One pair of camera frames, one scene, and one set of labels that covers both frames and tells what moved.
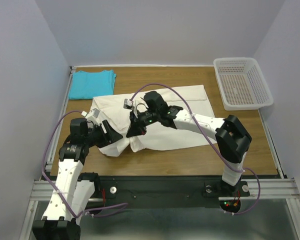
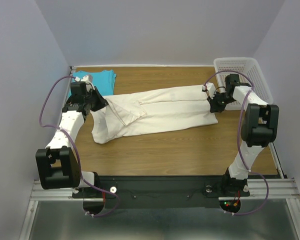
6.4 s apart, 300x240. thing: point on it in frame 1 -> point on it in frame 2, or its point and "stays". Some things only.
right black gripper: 136,130 -> 214,107
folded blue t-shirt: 85,85 stays
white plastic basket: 242,84 stays
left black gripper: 111,136 -> 102,102
